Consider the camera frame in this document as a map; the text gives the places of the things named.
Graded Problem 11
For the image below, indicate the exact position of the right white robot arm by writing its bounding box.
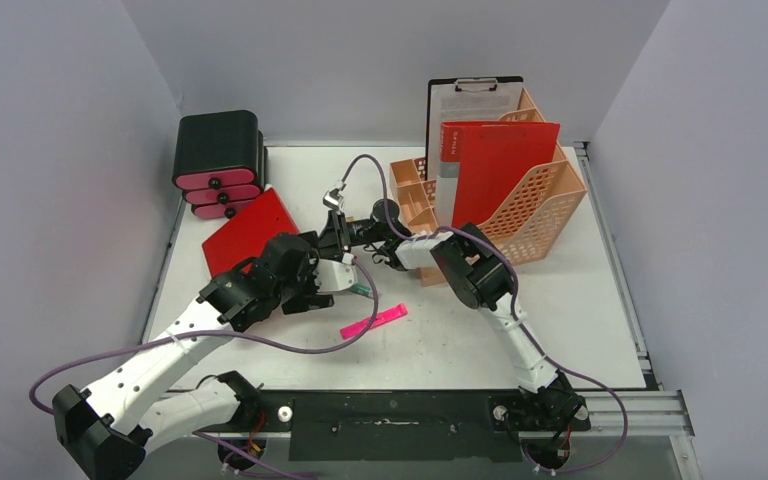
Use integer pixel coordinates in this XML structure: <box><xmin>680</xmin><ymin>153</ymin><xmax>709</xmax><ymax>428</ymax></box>
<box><xmin>318</xmin><ymin>192</ymin><xmax>589</xmax><ymax>431</ymax></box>

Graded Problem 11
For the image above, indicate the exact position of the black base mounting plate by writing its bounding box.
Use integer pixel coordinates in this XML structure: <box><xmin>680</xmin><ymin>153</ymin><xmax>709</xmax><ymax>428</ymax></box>
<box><xmin>207</xmin><ymin>389</ymin><xmax>591</xmax><ymax>463</ymax></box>

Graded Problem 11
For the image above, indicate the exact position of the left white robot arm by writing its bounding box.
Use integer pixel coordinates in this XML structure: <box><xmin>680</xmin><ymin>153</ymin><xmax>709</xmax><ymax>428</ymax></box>
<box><xmin>52</xmin><ymin>233</ymin><xmax>356</xmax><ymax>479</ymax></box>

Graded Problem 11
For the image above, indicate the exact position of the black clipboard with paper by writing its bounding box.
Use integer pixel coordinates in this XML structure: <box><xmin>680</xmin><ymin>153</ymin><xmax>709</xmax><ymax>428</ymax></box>
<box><xmin>424</xmin><ymin>75</ymin><xmax>524</xmax><ymax>180</ymax></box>

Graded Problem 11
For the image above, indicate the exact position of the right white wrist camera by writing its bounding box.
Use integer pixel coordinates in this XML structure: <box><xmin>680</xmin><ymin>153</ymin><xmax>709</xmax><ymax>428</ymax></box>
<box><xmin>322</xmin><ymin>188</ymin><xmax>344</xmax><ymax>212</ymax></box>

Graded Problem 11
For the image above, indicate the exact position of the thin red folder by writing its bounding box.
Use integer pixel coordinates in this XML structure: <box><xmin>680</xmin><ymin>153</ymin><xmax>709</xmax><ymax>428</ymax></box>
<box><xmin>435</xmin><ymin>121</ymin><xmax>560</xmax><ymax>227</ymax></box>

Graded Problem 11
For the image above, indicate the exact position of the black pink drawer unit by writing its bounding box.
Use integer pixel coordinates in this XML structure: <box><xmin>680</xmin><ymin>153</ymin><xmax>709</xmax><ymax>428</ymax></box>
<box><xmin>172</xmin><ymin>110</ymin><xmax>268</xmax><ymax>220</ymax></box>

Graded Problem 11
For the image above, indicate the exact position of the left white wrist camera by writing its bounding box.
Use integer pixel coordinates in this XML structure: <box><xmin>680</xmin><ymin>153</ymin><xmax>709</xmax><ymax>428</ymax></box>
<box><xmin>314</xmin><ymin>259</ymin><xmax>357</xmax><ymax>293</ymax></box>

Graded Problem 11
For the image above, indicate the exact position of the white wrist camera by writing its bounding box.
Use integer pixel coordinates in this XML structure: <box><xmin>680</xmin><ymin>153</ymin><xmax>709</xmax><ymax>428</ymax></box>
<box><xmin>314</xmin><ymin>259</ymin><xmax>357</xmax><ymax>293</ymax></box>
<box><xmin>322</xmin><ymin>188</ymin><xmax>344</xmax><ymax>212</ymax></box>

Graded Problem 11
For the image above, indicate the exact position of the pink highlighter marker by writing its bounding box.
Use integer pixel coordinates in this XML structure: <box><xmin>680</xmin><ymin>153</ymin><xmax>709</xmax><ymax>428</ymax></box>
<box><xmin>339</xmin><ymin>303</ymin><xmax>408</xmax><ymax>340</ymax></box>

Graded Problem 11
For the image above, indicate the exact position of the green white glue stick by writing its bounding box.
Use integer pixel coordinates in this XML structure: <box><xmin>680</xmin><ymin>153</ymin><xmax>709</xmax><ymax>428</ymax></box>
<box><xmin>349</xmin><ymin>284</ymin><xmax>373</xmax><ymax>298</ymax></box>

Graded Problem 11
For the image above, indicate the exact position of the thick red binder folder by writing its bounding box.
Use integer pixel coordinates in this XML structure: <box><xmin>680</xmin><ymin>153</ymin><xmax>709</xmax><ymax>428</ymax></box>
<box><xmin>202</xmin><ymin>189</ymin><xmax>299</xmax><ymax>277</ymax></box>

